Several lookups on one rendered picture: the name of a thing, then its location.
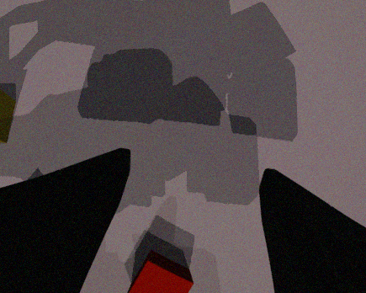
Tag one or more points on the red cube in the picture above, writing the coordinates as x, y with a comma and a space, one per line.
161, 275

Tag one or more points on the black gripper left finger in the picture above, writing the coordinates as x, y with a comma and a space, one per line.
52, 226

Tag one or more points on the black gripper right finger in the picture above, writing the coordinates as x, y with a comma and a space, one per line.
312, 247

